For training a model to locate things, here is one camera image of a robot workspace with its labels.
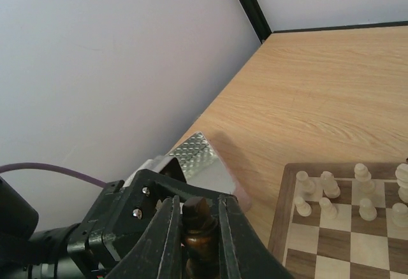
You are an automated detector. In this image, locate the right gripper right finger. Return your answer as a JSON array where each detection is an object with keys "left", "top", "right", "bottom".
[{"left": 219, "top": 195, "right": 293, "bottom": 279}]

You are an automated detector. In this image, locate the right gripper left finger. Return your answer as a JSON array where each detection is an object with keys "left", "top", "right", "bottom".
[{"left": 106, "top": 196, "right": 182, "bottom": 279}]

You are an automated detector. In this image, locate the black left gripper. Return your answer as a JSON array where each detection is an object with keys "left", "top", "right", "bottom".
[{"left": 1, "top": 169, "right": 220, "bottom": 278}]

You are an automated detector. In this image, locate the dark piece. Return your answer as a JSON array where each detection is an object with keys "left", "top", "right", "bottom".
[{"left": 182, "top": 197, "right": 219, "bottom": 278}]

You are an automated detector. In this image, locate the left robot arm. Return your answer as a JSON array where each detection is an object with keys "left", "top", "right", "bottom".
[{"left": 1, "top": 169, "right": 222, "bottom": 278}]

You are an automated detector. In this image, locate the wooden chess board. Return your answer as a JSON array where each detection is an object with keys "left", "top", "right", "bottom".
[{"left": 268, "top": 162, "right": 407, "bottom": 278}]

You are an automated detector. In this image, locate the white pawn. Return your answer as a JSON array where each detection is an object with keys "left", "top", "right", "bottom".
[
  {"left": 391, "top": 203, "right": 408, "bottom": 227},
  {"left": 359, "top": 198, "right": 377, "bottom": 222},
  {"left": 293, "top": 196, "right": 312, "bottom": 217},
  {"left": 319, "top": 197, "right": 338, "bottom": 219}
]

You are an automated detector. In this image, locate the white rook left corner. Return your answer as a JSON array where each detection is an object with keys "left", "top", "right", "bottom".
[{"left": 296, "top": 171, "right": 316, "bottom": 194}]

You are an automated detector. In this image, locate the left metal tray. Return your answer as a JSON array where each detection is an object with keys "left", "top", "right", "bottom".
[{"left": 167, "top": 132, "right": 252, "bottom": 212}]

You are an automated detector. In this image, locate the white knight left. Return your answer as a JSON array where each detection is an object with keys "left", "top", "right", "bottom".
[{"left": 320, "top": 171, "right": 340, "bottom": 198}]

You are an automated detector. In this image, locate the white bishop left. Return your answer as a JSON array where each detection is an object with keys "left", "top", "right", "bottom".
[{"left": 354, "top": 163, "right": 375, "bottom": 194}]

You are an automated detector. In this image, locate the white queen piece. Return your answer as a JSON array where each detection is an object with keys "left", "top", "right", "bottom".
[{"left": 395, "top": 163, "right": 408, "bottom": 203}]

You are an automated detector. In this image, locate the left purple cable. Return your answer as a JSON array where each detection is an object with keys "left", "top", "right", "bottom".
[{"left": 0, "top": 162, "right": 108, "bottom": 189}]

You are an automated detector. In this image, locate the black enclosure frame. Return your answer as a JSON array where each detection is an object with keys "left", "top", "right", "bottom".
[{"left": 239, "top": 0, "right": 407, "bottom": 44}]

